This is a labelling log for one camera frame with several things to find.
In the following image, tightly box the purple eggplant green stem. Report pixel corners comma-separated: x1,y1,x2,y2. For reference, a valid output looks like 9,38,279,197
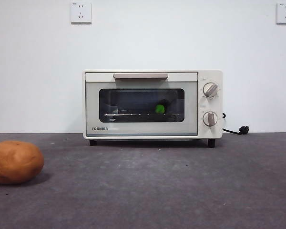
154,99,170,115

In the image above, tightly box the glass oven door beige handle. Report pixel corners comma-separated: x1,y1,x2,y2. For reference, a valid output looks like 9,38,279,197
85,72,198,137

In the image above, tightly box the beige oven knob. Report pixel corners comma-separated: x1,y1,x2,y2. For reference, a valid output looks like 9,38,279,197
202,111,218,127
202,82,219,98

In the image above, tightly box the white toaster oven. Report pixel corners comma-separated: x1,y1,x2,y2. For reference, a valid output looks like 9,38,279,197
82,69,224,149

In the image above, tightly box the brown potato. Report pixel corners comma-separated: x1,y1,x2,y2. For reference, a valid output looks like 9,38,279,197
0,140,45,184

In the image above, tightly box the metal wire oven rack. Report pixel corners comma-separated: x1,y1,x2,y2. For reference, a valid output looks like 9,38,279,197
104,112,182,117

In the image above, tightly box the black power cable with plug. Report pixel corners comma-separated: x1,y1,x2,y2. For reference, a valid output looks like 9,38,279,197
220,112,250,135

